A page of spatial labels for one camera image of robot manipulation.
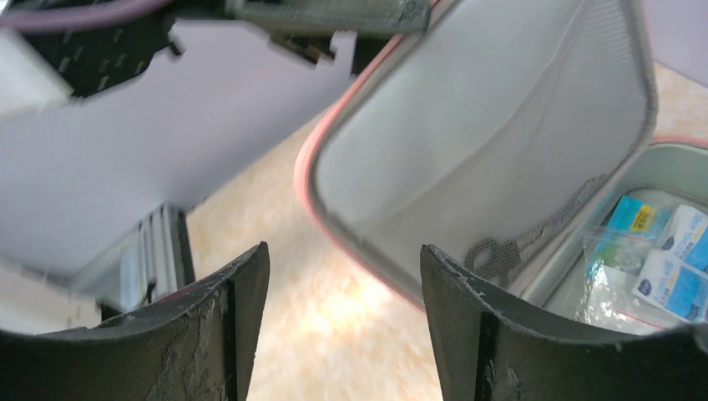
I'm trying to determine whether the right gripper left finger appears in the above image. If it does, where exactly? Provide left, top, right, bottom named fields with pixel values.
left=1, top=242, right=270, bottom=400

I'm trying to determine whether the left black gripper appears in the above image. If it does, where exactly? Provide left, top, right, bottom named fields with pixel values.
left=1, top=0, right=432, bottom=98

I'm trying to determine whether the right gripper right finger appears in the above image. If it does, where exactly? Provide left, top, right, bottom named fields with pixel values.
left=420, top=246, right=707, bottom=401

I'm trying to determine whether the white gauze packet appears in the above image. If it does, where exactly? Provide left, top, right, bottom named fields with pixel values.
left=576, top=266, right=679, bottom=335

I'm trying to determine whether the teal topped swab packet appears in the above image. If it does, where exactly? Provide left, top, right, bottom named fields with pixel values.
left=583, top=195, right=672, bottom=278

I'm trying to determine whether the blue bandage strip packet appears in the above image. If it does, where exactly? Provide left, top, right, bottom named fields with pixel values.
left=632, top=205, right=707, bottom=322

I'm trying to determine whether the pink medicine kit case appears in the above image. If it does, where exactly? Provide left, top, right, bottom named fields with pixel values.
left=295, top=1, right=707, bottom=320

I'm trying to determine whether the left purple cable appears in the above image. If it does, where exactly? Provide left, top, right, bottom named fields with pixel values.
left=0, top=0, right=173, bottom=32

